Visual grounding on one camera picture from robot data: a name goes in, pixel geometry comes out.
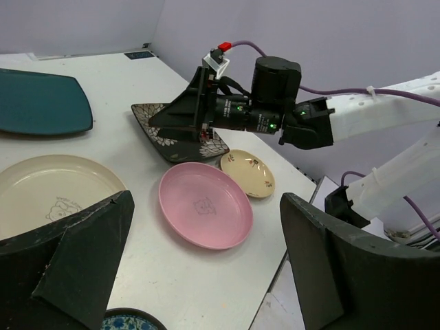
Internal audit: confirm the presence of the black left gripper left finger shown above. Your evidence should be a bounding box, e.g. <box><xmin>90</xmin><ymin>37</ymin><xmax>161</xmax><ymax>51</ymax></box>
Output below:
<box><xmin>1</xmin><ymin>190</ymin><xmax>135</xmax><ymax>329</ymax></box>

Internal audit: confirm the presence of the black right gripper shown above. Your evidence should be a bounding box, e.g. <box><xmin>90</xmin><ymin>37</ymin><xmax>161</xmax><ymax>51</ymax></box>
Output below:
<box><xmin>148</xmin><ymin>56</ymin><xmax>302</xmax><ymax>142</ymax></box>

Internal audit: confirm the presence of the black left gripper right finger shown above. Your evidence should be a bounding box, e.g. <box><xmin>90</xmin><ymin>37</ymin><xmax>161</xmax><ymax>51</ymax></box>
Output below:
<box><xmin>280</xmin><ymin>193</ymin><xmax>439</xmax><ymax>329</ymax></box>

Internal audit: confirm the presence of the black floral square plate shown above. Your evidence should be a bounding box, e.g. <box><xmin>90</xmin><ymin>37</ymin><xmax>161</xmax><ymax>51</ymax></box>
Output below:
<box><xmin>131</xmin><ymin>103</ymin><xmax>230</xmax><ymax>164</ymax></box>

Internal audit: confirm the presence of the blue patterned dark plate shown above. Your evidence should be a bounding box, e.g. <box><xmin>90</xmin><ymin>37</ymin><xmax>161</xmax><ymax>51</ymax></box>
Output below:
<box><xmin>101</xmin><ymin>308</ymin><xmax>166</xmax><ymax>330</ymax></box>

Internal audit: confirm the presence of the small beige floral plate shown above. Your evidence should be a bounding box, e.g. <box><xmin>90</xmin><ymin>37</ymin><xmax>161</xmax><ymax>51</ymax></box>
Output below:
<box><xmin>219</xmin><ymin>149</ymin><xmax>276</xmax><ymax>199</ymax></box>

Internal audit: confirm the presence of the pink round plate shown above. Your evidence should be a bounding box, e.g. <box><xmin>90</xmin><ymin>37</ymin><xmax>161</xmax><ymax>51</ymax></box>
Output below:
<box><xmin>158</xmin><ymin>162</ymin><xmax>254</xmax><ymax>250</ymax></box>

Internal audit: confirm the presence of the cream bear plate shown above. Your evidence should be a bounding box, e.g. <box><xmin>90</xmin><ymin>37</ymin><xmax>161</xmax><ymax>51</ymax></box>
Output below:
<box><xmin>1</xmin><ymin>155</ymin><xmax>126</xmax><ymax>239</ymax></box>

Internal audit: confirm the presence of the teal square plate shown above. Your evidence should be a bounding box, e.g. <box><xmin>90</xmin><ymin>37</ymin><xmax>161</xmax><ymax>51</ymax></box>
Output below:
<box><xmin>1</xmin><ymin>68</ymin><xmax>94</xmax><ymax>136</ymax></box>

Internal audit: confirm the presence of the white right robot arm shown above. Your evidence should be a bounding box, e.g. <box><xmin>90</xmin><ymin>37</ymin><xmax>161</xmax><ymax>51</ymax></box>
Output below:
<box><xmin>149</xmin><ymin>56</ymin><xmax>439</xmax><ymax>225</ymax></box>

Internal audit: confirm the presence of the dark table label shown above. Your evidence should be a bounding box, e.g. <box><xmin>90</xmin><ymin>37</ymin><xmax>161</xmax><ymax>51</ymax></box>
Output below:
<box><xmin>124</xmin><ymin>51</ymin><xmax>155</xmax><ymax>60</ymax></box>

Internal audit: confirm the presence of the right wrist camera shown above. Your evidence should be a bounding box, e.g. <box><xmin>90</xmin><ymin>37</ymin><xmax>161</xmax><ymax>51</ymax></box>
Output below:
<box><xmin>202</xmin><ymin>42</ymin><xmax>232</xmax><ymax>80</ymax></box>

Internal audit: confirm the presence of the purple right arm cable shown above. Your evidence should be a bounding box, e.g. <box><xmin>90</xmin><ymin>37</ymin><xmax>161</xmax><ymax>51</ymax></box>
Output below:
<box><xmin>232</xmin><ymin>40</ymin><xmax>440</xmax><ymax>239</ymax></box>

